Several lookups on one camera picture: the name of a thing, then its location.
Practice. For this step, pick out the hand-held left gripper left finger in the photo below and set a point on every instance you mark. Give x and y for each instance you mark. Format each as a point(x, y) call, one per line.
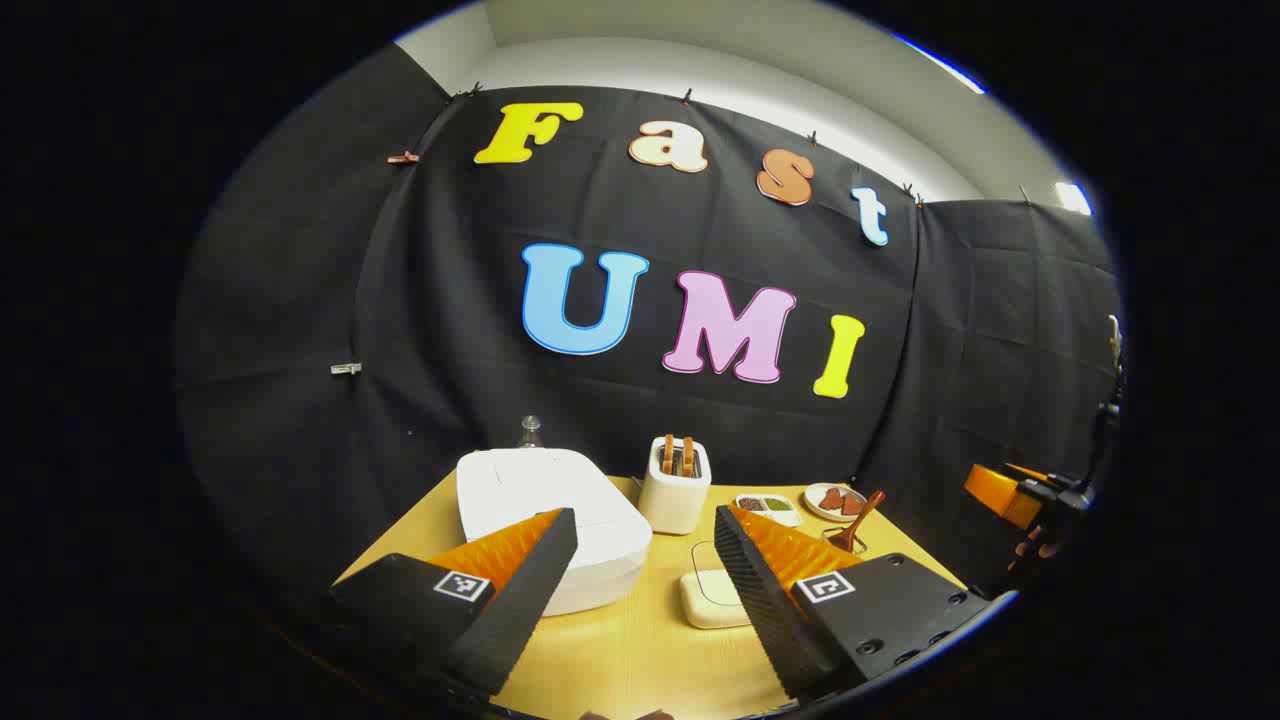
point(525, 590)

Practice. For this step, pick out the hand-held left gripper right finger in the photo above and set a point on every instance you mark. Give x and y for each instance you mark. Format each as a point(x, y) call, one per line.
point(760, 600)

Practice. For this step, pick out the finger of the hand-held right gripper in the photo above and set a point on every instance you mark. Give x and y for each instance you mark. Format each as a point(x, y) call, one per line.
point(1028, 472)
point(995, 492)

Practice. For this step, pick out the white rice cooker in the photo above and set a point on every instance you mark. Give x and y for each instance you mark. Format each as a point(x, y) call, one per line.
point(545, 500)

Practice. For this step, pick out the brown wooden spoon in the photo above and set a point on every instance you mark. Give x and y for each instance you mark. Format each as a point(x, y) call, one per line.
point(862, 518)

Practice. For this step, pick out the white divided grain dish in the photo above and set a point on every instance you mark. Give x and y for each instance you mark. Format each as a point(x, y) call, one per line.
point(768, 508)

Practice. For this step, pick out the white round plate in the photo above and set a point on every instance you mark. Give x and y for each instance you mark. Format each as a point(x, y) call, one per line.
point(815, 500)

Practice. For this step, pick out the red meat slice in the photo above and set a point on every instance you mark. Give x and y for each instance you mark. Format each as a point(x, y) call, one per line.
point(833, 499)
point(853, 503)

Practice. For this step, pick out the white toaster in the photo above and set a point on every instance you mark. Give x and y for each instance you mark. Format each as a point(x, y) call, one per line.
point(672, 505)

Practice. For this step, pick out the clear glass bottle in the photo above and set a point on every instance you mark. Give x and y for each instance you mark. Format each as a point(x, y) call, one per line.
point(530, 434)

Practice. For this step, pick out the toasted bread slice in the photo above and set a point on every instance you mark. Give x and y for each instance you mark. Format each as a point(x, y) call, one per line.
point(667, 455)
point(688, 457)

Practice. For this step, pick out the black backdrop cloth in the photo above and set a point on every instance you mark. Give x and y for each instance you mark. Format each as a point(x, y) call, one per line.
point(450, 300)

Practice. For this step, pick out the red cloth clip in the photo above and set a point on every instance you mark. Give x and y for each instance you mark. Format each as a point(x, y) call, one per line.
point(403, 158)

